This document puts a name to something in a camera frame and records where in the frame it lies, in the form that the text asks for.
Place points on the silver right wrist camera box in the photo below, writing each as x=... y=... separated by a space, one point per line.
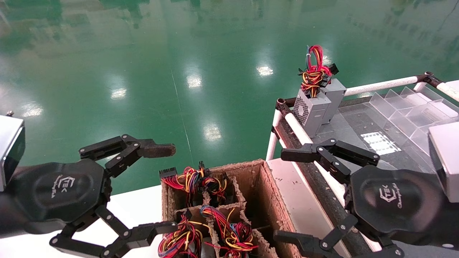
x=446 y=161

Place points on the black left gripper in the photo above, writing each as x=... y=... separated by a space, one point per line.
x=53 y=193

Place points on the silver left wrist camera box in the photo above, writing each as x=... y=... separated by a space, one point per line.
x=10 y=150

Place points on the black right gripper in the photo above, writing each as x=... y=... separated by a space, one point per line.
x=391 y=200

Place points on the clear acrylic divider tray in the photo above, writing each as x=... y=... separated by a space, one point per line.
x=398 y=107

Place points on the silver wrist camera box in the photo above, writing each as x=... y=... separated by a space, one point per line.
x=446 y=161
x=10 y=150

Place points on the brown cardboard box with dividers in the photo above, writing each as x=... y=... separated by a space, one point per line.
x=265 y=200

